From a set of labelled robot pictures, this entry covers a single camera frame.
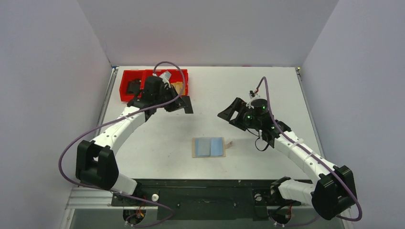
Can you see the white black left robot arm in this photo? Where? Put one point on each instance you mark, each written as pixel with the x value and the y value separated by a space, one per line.
pixel 96 159

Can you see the red three-compartment bin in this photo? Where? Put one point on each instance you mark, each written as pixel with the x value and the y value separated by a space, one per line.
pixel 129 75

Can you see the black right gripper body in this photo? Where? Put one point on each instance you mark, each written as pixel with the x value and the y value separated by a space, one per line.
pixel 237 114

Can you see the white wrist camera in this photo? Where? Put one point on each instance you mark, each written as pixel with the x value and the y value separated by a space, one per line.
pixel 165 76
pixel 253 95

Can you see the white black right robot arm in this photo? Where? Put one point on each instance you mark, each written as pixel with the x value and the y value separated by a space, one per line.
pixel 331 190

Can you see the black cards in bin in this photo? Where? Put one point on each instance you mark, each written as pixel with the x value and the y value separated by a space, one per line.
pixel 133 87

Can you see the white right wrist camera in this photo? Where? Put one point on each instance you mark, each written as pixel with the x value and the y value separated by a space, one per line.
pixel 253 95

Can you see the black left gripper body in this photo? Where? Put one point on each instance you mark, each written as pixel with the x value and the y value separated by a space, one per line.
pixel 176 101

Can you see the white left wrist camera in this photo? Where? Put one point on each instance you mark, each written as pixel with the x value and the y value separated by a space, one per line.
pixel 165 76

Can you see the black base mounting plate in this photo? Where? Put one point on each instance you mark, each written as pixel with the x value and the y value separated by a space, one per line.
pixel 255 195

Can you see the yellow cards in bin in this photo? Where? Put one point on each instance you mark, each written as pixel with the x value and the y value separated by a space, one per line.
pixel 178 88

